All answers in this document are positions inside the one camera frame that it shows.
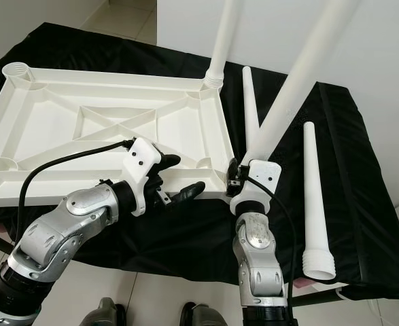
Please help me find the black table cloth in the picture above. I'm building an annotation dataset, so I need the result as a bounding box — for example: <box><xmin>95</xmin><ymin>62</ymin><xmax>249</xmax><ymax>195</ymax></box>
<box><xmin>0</xmin><ymin>22</ymin><xmax>399</xmax><ymax>300</ymax></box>

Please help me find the grey robot foot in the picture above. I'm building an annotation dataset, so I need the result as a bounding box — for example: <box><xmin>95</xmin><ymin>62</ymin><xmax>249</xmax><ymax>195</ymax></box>
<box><xmin>84</xmin><ymin>297</ymin><xmax>128</xmax><ymax>326</ymax></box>
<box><xmin>180</xmin><ymin>302</ymin><xmax>227</xmax><ymax>326</ymax></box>

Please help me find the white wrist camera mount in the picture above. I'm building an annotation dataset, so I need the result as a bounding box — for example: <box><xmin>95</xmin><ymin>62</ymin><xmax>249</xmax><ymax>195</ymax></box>
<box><xmin>230</xmin><ymin>160</ymin><xmax>280</xmax><ymax>217</ymax></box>
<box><xmin>121</xmin><ymin>137</ymin><xmax>162</xmax><ymax>217</ymax></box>

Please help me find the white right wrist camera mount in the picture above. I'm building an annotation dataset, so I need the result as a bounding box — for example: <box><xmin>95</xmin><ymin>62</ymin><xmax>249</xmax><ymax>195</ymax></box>
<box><xmin>230</xmin><ymin>160</ymin><xmax>280</xmax><ymax>217</ymax></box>

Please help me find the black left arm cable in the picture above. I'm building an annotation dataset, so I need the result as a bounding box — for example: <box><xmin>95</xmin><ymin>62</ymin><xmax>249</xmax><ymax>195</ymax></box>
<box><xmin>16</xmin><ymin>139</ymin><xmax>136</xmax><ymax>242</ymax></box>

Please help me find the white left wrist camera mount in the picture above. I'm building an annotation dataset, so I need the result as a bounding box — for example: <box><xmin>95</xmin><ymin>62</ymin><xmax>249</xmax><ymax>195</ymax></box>
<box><xmin>121</xmin><ymin>137</ymin><xmax>162</xmax><ymax>217</ymax></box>

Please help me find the grey left robot foot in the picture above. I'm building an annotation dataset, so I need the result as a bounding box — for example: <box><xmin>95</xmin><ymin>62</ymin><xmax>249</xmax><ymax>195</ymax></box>
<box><xmin>84</xmin><ymin>297</ymin><xmax>128</xmax><ymax>326</ymax></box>

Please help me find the grey right robot foot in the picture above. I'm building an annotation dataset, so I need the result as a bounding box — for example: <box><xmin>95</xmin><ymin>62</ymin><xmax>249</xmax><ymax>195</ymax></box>
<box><xmin>180</xmin><ymin>302</ymin><xmax>227</xmax><ymax>326</ymax></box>

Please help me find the white plastic table leg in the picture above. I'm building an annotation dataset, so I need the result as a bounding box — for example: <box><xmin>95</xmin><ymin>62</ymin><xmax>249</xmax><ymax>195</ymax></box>
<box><xmin>301</xmin><ymin>121</ymin><xmax>338</xmax><ymax>281</ymax></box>
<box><xmin>241</xmin><ymin>65</ymin><xmax>262</xmax><ymax>147</ymax></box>
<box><xmin>206</xmin><ymin>0</ymin><xmax>242</xmax><ymax>90</ymax></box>
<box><xmin>247</xmin><ymin>0</ymin><xmax>361</xmax><ymax>165</ymax></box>

